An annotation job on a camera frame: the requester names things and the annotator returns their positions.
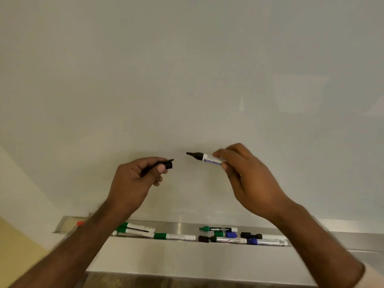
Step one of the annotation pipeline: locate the person's right hand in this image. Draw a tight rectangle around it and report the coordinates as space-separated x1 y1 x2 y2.
212 143 294 222

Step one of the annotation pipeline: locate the person's left hand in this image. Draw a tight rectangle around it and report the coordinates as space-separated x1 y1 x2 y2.
106 157 169 216

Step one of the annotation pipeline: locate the black marker cap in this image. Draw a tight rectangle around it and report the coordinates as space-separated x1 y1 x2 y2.
140 159 175 177

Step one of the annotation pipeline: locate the black whiteboard marker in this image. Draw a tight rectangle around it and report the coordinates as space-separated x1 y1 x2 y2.
186 151 226 165

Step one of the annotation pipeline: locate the person's right forearm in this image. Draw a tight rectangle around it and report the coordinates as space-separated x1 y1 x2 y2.
270 198 366 288

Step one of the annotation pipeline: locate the person's left forearm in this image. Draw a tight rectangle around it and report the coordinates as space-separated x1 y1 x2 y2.
8 199 143 288

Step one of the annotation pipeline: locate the green marker with black label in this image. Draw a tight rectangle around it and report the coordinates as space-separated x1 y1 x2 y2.
199 226 238 233

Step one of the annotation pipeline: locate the green capped white marker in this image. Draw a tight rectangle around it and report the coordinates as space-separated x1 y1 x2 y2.
119 222 156 234
154 233 197 241
111 228 155 238

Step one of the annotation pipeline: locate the black capped white marker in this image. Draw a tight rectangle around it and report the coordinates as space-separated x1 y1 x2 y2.
198 235 248 245

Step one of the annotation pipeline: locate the long blue capped marker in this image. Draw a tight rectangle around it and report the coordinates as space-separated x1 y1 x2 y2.
247 238 289 247

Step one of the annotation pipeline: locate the metal marker tray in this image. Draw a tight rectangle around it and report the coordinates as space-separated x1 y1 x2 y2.
53 215 384 287

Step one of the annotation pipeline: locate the white whiteboard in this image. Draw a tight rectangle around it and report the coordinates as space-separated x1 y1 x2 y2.
0 0 384 236

